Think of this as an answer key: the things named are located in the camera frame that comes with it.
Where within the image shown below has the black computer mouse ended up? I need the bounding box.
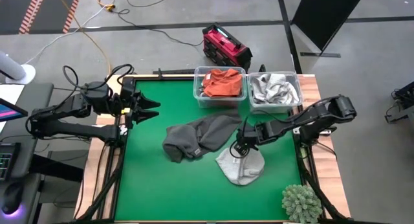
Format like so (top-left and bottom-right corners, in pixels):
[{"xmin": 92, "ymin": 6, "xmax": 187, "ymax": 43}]
[{"xmin": 1, "ymin": 181, "xmax": 25, "ymax": 216}]

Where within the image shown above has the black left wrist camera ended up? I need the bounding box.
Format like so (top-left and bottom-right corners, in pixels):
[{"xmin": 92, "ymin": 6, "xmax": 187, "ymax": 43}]
[{"xmin": 120, "ymin": 76, "xmax": 136, "ymax": 92}]

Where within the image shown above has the green artificial plant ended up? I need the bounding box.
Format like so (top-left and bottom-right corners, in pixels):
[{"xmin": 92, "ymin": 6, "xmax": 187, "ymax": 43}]
[{"xmin": 281, "ymin": 184, "xmax": 323, "ymax": 224}]

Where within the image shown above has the white floor cable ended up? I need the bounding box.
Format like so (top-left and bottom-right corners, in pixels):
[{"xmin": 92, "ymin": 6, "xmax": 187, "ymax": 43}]
[{"xmin": 24, "ymin": 0, "xmax": 117, "ymax": 65}]

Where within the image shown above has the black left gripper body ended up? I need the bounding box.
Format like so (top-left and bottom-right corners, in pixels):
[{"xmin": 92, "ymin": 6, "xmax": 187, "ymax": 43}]
[{"xmin": 120, "ymin": 91, "xmax": 142, "ymax": 129}]

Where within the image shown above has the light grey waffle towel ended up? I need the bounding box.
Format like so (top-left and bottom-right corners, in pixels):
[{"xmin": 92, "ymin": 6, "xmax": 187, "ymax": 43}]
[{"xmin": 251, "ymin": 74, "xmax": 276, "ymax": 104}]

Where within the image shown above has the black mat with orange stripes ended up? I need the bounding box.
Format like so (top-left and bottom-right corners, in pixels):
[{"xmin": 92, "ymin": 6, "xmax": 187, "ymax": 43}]
[{"xmin": 0, "ymin": 0, "xmax": 83, "ymax": 36}]

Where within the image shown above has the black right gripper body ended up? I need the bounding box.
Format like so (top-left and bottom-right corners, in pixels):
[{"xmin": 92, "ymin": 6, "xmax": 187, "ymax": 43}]
[{"xmin": 237, "ymin": 125, "xmax": 266, "ymax": 150}]

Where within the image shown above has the grey pole with white base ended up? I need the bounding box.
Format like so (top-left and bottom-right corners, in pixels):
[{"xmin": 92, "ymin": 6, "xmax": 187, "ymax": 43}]
[{"xmin": 0, "ymin": 52, "xmax": 36, "ymax": 85}]

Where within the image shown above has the yellow cord with plug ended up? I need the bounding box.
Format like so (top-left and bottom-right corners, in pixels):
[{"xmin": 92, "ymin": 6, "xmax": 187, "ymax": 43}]
[{"xmin": 96, "ymin": 0, "xmax": 117, "ymax": 12}]

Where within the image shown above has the black side desk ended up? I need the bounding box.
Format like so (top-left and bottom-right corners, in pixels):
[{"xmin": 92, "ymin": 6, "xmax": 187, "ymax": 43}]
[{"xmin": 0, "ymin": 83, "xmax": 54, "ymax": 224}]

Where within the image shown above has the thin yellow cable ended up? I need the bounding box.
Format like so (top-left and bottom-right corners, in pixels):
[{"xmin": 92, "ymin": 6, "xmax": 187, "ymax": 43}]
[{"xmin": 53, "ymin": 0, "xmax": 113, "ymax": 75}]

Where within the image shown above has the clear plastic bin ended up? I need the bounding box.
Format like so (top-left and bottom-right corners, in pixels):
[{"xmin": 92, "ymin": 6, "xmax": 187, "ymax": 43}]
[
  {"xmin": 193, "ymin": 65, "xmax": 248, "ymax": 109},
  {"xmin": 246, "ymin": 71, "xmax": 303, "ymax": 115}
]

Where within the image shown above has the rust orange towel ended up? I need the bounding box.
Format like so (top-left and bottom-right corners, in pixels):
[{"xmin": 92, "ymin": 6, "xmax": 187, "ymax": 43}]
[{"xmin": 202, "ymin": 68, "xmax": 243, "ymax": 98}]

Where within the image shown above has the light grey knit towel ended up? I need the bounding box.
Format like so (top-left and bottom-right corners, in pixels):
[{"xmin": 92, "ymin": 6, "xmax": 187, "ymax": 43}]
[{"xmin": 215, "ymin": 146, "xmax": 266, "ymax": 186}]

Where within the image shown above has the plain white towel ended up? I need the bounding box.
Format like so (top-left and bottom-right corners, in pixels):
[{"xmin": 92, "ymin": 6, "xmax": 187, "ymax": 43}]
[{"xmin": 265, "ymin": 73, "xmax": 300, "ymax": 105}]

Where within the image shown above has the computer monitor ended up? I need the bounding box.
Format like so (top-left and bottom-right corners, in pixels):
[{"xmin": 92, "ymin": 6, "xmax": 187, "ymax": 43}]
[{"xmin": 0, "ymin": 97, "xmax": 29, "ymax": 123}]

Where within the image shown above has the black standing divider panel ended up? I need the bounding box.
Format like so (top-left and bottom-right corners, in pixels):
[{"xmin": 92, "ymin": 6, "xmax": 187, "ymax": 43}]
[{"xmin": 290, "ymin": 0, "xmax": 368, "ymax": 59}]

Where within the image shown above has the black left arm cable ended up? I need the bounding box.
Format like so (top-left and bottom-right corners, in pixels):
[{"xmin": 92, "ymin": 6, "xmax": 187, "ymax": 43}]
[{"xmin": 61, "ymin": 63, "xmax": 135, "ymax": 92}]

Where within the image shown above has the red and black toolbox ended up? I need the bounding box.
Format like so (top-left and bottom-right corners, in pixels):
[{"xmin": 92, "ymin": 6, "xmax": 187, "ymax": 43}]
[{"xmin": 202, "ymin": 23, "xmax": 254, "ymax": 69}]

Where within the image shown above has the black backlit keyboard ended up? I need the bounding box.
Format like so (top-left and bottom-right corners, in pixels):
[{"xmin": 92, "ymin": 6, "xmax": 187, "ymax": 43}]
[{"xmin": 0, "ymin": 142, "xmax": 21, "ymax": 183}]

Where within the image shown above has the black device with cables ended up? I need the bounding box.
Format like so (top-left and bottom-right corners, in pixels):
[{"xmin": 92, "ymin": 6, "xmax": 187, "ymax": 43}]
[{"xmin": 384, "ymin": 81, "xmax": 414, "ymax": 124}]

